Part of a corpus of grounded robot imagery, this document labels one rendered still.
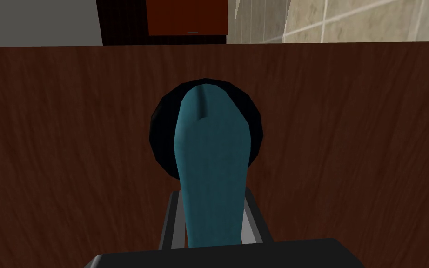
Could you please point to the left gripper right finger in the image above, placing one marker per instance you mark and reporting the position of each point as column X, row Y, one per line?
column 253, row 221

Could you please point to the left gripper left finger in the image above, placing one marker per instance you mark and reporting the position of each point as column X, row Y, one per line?
column 170, row 223

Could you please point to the red-brown wall cabinet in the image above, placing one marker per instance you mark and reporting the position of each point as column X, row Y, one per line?
column 186, row 16

